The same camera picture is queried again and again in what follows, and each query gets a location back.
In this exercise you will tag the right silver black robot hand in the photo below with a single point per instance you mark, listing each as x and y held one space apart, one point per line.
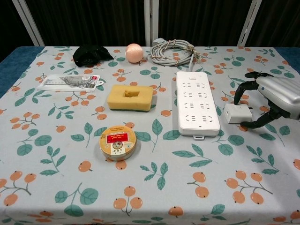
281 96

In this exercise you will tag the white power adapter plug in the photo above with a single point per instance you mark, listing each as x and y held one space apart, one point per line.
236 113

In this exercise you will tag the white power strip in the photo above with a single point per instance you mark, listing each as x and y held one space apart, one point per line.
197 105

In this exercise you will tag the floral tablecloth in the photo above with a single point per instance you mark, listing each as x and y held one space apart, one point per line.
150 168

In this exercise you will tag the black curtain panel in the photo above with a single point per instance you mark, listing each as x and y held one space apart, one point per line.
93 21
281 21
199 21
9 23

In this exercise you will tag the pink ball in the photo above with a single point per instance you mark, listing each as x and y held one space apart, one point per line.
134 53

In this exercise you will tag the yellow sponge with hole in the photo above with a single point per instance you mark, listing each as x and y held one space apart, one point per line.
117 100

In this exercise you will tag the round orange tin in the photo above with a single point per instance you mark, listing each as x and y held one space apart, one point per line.
117 143

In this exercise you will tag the black cloth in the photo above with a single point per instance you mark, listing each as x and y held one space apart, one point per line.
90 55

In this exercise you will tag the packaged ruler set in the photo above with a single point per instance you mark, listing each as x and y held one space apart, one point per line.
68 82

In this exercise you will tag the blue table cover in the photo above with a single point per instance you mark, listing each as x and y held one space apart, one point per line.
14 58

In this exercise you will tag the white frame post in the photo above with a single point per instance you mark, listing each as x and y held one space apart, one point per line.
30 23
151 23
249 23

